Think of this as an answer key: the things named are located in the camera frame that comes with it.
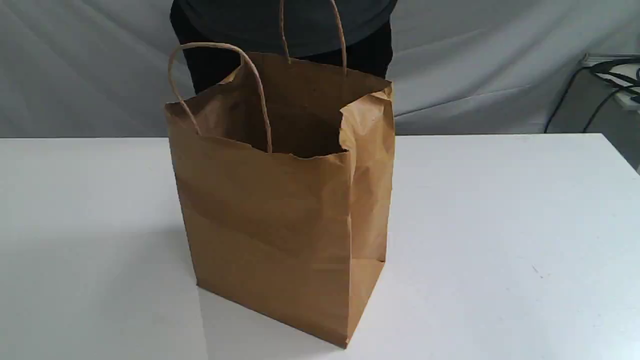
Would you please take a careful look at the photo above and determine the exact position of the white backdrop curtain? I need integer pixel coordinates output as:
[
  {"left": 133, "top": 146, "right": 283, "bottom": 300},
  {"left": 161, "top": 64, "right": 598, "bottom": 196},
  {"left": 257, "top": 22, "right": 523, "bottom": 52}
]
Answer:
[{"left": 1, "top": 0, "right": 639, "bottom": 138}]

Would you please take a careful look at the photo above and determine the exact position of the person in dark clothes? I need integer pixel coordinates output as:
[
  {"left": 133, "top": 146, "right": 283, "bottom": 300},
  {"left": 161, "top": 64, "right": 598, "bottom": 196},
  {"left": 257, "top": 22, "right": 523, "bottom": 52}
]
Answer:
[{"left": 169, "top": 0, "right": 397, "bottom": 78}]

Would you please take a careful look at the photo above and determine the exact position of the brown paper bag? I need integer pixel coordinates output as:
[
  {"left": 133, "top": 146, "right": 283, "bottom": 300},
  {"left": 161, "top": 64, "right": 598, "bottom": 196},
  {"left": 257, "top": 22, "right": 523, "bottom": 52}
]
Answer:
[{"left": 164, "top": 0, "right": 396, "bottom": 349}]

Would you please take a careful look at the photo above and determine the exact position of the black cable bundle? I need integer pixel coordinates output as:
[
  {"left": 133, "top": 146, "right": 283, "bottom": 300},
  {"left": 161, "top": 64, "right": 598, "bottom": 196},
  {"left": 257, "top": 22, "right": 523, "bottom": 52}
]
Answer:
[{"left": 544, "top": 56, "right": 640, "bottom": 134}]

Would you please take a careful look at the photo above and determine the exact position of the white side shelf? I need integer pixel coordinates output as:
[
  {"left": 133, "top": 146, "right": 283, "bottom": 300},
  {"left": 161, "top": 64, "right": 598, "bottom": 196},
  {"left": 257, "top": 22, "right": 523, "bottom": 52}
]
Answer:
[{"left": 582, "top": 54, "right": 640, "bottom": 112}]

